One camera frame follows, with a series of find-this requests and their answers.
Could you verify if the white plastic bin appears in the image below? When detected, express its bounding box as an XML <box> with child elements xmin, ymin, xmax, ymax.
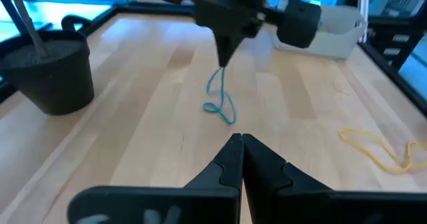
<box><xmin>272</xmin><ymin>3</ymin><xmax>368</xmax><ymax>60</ymax></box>

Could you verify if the potted green plant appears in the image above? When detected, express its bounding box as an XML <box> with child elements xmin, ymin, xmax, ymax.
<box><xmin>0</xmin><ymin>0</ymin><xmax>95</xmax><ymax>116</ymax></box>

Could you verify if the long yellow rubber band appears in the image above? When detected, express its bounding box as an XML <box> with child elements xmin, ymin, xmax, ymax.
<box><xmin>339</xmin><ymin>127</ymin><xmax>427</xmax><ymax>175</ymax></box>

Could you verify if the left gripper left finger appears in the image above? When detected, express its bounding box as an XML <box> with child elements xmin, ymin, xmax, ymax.
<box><xmin>68</xmin><ymin>133</ymin><xmax>244</xmax><ymax>224</ymax></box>

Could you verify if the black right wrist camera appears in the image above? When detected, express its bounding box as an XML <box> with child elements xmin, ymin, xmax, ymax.
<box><xmin>276</xmin><ymin>0</ymin><xmax>323</xmax><ymax>49</ymax></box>

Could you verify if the black aluminium table frame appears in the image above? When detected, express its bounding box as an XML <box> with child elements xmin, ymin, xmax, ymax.
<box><xmin>0</xmin><ymin>0</ymin><xmax>427</xmax><ymax>118</ymax></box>

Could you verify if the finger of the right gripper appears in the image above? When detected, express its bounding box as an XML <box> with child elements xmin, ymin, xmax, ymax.
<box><xmin>213</xmin><ymin>30</ymin><xmax>248</xmax><ymax>69</ymax></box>

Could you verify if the teal rubber band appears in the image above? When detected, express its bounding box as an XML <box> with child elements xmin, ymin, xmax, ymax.
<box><xmin>202</xmin><ymin>66</ymin><xmax>238</xmax><ymax>125</ymax></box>

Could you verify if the black frame handle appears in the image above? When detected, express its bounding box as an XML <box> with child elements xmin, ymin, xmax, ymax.
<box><xmin>61</xmin><ymin>14</ymin><xmax>93</xmax><ymax>31</ymax></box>

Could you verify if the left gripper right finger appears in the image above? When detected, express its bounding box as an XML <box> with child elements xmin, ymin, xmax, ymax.
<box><xmin>243</xmin><ymin>133</ymin><xmax>427</xmax><ymax>224</ymax></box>

